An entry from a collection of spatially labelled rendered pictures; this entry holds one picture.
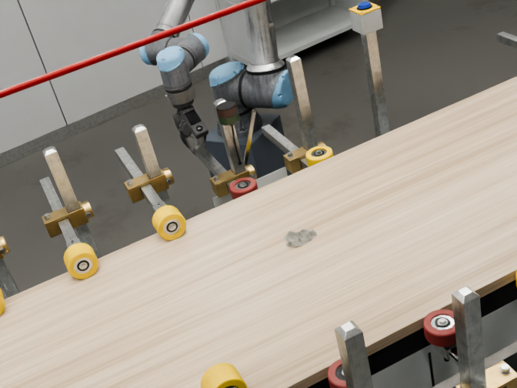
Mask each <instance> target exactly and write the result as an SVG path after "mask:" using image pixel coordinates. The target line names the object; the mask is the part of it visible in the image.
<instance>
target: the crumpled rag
mask: <svg viewBox="0 0 517 388"><path fill-rule="evenodd" d="M316 236H317V232H316V231H315V230H314V229H311V230H307V229H302V230H301V231H299V232H294V231H289V232H288V233H287V234H286V235H285V237H283V240H285V241H288V242H287V243H286V246H287V247H296V246H304V244H305V243H306V242H310V241H311V240H312V239H313V238H314V237H316Z"/></svg>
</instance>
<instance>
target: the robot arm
mask: <svg viewBox="0 0 517 388"><path fill-rule="evenodd" d="M194 1H195V0H168V1H167V2H166V4H165V7H164V9H163V11H162V13H161V15H160V18H159V20H158V22H157V24H156V27H155V29H154V30H153V31H152V33H151V35H154V34H157V33H160V32H163V31H165V30H168V29H170V28H174V27H176V26H178V25H182V24H185V21H186V19H187V17H188V14H189V12H190V10H191V8H192V5H193V3H194ZM242 12H243V17H244V23H245V32H246V37H247V43H248V52H249V57H250V63H249V64H248V66H247V68H246V70H245V66H244V65H243V63H241V62H228V63H225V64H223V65H220V66H218V67H217V68H215V69H213V70H212V71H211V72H210V74H209V81H210V86H211V90H212V94H213V98H214V100H215V101H216V100H218V99H224V100H225V101H234V102H236V104H237V107H238V113H239V116H240V120H239V121H238V122H237V123H235V124H234V127H235V131H236V135H237V138H238V139H240V138H243V137H246V136H248V128H249V123H250V118H251V114H252V110H253V109H254V110H255V111H256V109H255V108H264V109H280V108H285V107H287V106H288V105H289V104H290V103H291V102H292V100H293V94H292V87H291V84H290V80H289V73H288V69H286V70H285V63H284V62H283V61H282V60H281V59H280V58H279V54H278V49H277V43H276V37H275V26H274V21H273V14H272V4H271V0H268V1H265V2H262V3H259V4H257V5H253V6H251V7H248V8H245V9H242ZM180 33H181V32H180ZM180 33H178V34H175V35H172V36H169V37H167V38H164V39H161V40H158V41H156V42H153V43H150V44H148V45H144V46H142V47H140V48H139V53H140V56H141V59H142V61H143V62H144V63H145V64H147V65H157V66H158V69H159V71H160V75H161V77H162V82H163V85H164V87H165V92H166V95H165V97H166V98H168V102H169V103H170V104H172V105H173V107H174V108H176V109H177V113H175V114H173V119H174V121H175V126H176V128H177V130H179V132H180V139H181V140H182V142H183V143H184V144H185V145H186V146H187V147H188V148H189V149H190V151H191V152H192V153H193V154H194V155H195V150H194V147H195V140H194V138H193V137H192V136H191V134H193V135H194V137H195V138H196V139H197V141H198V144H197V146H199V145H201V144H202V145H203V146H204V147H205V141H206V136H207V135H208V129H207V127H206V125H205V123H204V122H203V121H202V119H201V117H200V116H199V114H198V113H197V111H196V110H195V107H194V106H193V105H192V103H193V102H194V97H195V91H194V88H193V84H192V80H191V77H190V74H189V73H190V71H191V70H193V69H194V68H195V67H196V66H197V65H198V64H199V63H200V62H201V61H202V60H204V59H205V58H206V56H207V55H208V53H209V45H208V42H207V40H206V39H205V38H204V37H203V36H202V35H200V34H199V33H192V34H189V35H188V36H187V37H186V38H179V35H180ZM177 114H178V115H177ZM176 124H177V125H176ZM261 127H262V117H261V116H260V115H259V114H258V112H257V111H256V114H255V122H254V127H253V132H252V134H253V133H255V132H257V131H258V130H259V129H260V128H261Z"/></svg>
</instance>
